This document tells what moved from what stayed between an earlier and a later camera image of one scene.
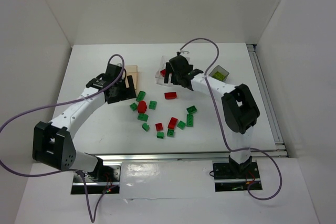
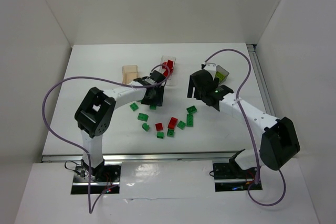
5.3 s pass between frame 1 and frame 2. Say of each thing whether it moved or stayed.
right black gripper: moved
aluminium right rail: stayed
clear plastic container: stayed
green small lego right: stayed
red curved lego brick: moved
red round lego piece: moved
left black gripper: moved
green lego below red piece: stayed
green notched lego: stayed
